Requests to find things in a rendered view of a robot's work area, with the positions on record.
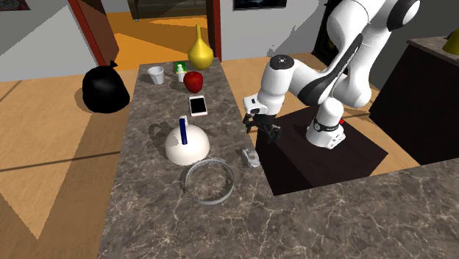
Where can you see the dark robot stand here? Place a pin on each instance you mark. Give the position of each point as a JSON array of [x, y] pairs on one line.
[[333, 161]]

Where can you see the dark wooden cabinet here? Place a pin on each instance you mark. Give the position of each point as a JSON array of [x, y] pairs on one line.
[[168, 8]]

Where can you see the white dome-shaped bowl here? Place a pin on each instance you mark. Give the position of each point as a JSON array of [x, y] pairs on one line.
[[193, 147]]

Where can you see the red apple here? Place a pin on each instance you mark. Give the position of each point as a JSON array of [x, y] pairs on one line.
[[193, 81]]

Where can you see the small clear grey glass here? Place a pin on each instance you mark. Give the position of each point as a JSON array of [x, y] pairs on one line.
[[251, 157]]

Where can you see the dark cabinet with stone top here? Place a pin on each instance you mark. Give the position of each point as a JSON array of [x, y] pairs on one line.
[[412, 104]]

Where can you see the white cup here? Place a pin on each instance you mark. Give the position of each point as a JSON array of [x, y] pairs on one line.
[[156, 75]]

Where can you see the small white bottle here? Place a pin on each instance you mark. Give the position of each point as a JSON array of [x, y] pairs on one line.
[[181, 75]]

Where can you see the yellow long-necked vase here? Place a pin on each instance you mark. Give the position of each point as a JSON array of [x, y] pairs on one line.
[[200, 54]]

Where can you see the white phone with black screen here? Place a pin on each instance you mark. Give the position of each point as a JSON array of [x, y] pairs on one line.
[[198, 106]]

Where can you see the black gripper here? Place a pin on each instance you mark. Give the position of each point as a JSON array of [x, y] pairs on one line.
[[262, 119]]

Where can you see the black framed picture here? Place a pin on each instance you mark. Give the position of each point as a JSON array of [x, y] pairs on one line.
[[324, 41]]

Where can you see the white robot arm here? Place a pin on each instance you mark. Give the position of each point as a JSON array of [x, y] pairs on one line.
[[279, 84]]

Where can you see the black rubbish bag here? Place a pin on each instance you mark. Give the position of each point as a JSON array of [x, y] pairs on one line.
[[105, 89]]

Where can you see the dark red wall picture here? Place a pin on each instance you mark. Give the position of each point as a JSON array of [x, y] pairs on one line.
[[13, 4]]

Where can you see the red-brown door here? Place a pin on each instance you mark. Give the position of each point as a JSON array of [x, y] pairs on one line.
[[102, 30]]

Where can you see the green box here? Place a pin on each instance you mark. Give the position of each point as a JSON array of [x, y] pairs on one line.
[[180, 65]]

